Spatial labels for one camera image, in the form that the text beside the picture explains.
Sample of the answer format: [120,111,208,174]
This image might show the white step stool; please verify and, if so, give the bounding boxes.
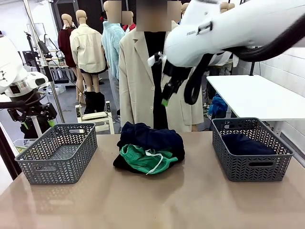
[75,101,115,135]

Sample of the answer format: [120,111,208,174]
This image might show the mannequin in maroon top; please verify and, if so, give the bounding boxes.
[57,13,77,69]

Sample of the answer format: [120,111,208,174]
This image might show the mannequin in light blue shirt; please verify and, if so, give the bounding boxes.
[102,0,126,115]

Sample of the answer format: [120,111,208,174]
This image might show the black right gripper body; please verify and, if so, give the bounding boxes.
[162,59,194,83]

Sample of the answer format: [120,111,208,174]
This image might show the mannequin in cream jacket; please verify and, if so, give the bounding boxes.
[69,9,107,105]

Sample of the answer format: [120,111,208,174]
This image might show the slanted metal pole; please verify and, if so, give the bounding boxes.
[39,57,65,124]

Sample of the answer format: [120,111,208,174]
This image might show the green shorts with white drawstring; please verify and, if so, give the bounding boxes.
[120,144,179,176]

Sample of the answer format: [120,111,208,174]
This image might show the clear plastic box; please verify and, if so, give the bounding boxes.
[13,139,36,155]

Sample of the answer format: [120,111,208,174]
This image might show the black computer monitor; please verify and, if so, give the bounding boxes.
[22,51,40,67]

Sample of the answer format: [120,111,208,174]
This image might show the dark brown frame post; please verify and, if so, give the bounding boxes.
[0,124,22,181]

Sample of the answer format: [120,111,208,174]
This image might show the blue crumpled cloth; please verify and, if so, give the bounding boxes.
[209,94,228,118]

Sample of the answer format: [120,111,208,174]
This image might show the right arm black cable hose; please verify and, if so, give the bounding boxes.
[183,14,305,105]

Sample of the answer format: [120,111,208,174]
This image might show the black boots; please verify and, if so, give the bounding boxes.
[83,91,106,115]

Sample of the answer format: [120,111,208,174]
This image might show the black tablet on stand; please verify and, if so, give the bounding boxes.
[37,40,52,59]

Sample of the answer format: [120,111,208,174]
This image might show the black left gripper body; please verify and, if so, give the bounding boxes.
[13,92,46,114]

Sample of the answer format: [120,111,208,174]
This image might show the black tripod stand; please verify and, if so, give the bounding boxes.
[23,31,52,77]

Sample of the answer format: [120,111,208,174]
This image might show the person in beige blazer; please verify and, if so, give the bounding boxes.
[118,0,205,133]

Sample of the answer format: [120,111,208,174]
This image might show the grey plastic woven basket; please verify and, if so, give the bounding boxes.
[14,123,98,185]
[211,117,294,182]

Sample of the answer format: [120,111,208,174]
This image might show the navy blue garment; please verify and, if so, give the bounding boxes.
[221,133,277,156]
[116,121,186,162]

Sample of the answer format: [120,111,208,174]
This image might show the large white table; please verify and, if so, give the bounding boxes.
[206,74,305,138]

